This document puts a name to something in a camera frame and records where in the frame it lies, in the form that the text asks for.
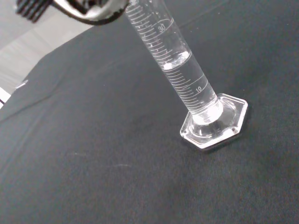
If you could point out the black bench cloth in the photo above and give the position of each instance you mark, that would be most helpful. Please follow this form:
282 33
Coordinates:
93 140

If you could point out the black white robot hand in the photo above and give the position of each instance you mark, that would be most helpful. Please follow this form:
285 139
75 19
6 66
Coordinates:
93 16

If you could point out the clear tape strip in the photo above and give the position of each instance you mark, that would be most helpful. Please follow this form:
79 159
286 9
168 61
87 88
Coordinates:
22 84

